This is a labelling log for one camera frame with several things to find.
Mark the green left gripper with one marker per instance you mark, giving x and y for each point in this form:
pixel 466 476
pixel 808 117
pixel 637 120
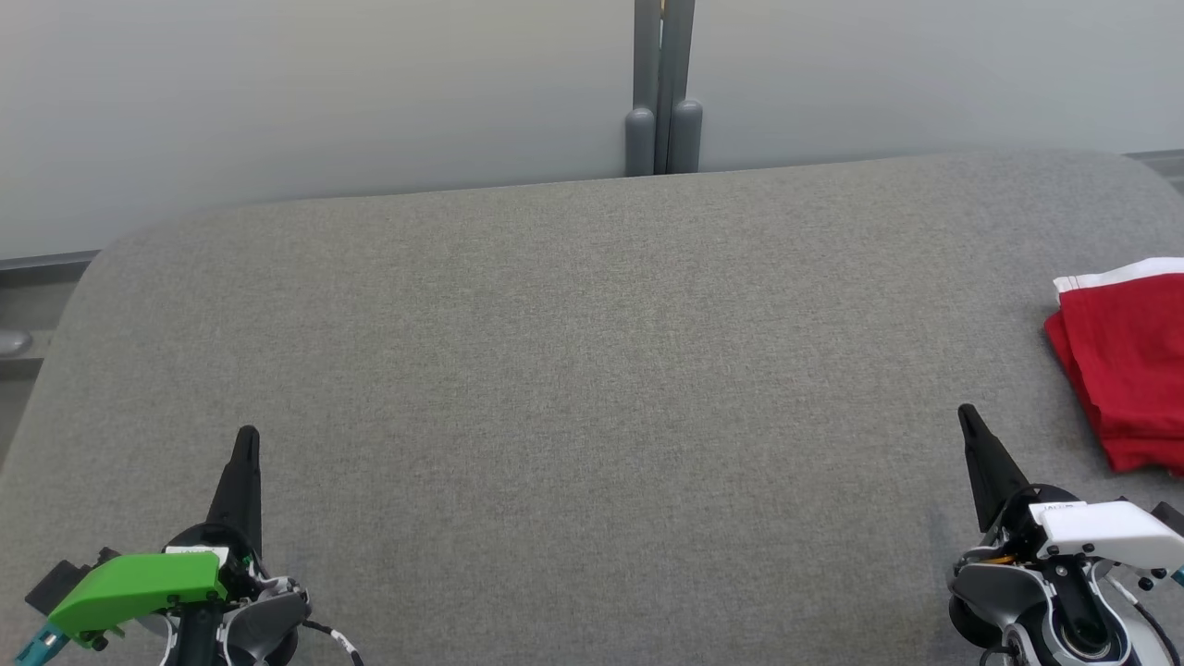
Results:
pixel 129 592

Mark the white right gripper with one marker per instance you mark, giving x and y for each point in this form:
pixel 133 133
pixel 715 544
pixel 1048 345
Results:
pixel 1110 536

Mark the red shorts with white trim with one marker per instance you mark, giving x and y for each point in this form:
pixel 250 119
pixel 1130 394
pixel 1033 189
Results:
pixel 1128 351

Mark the grey rounded partition foot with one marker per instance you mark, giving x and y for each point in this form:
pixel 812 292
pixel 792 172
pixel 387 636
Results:
pixel 14 342

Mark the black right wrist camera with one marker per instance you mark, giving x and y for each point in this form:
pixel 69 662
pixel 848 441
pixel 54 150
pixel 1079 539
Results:
pixel 1173 520

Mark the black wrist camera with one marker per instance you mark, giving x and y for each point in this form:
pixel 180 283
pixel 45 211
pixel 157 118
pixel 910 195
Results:
pixel 55 583
pixel 1173 520

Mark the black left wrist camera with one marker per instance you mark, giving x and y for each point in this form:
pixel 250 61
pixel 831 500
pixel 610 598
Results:
pixel 55 583

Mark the grey floor rail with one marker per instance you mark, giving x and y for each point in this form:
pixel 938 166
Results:
pixel 46 263
pixel 1161 166

